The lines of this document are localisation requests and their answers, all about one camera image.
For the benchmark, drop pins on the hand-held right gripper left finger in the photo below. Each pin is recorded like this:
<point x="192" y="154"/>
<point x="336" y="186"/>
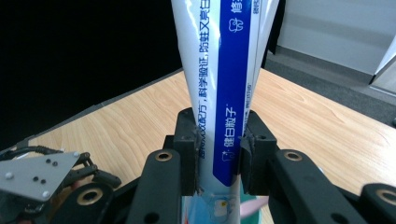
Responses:
<point x="185" y="149"/>

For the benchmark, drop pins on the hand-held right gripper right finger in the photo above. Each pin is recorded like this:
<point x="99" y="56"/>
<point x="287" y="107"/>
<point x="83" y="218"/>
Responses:
<point x="258" y="146"/>

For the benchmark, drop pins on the pink toothbrush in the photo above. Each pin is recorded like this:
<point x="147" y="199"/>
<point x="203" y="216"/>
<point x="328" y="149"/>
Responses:
<point x="250" y="206"/>

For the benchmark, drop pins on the white and blue toothpaste tube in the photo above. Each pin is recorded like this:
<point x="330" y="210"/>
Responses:
<point x="224" y="77"/>

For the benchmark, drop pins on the dark curtain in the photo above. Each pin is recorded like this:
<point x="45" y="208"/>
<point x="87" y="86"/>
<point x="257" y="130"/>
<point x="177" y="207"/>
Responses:
<point x="77" y="46"/>

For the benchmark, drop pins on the white desk frame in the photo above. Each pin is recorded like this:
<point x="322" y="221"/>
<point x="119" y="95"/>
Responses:
<point x="386" y="59"/>

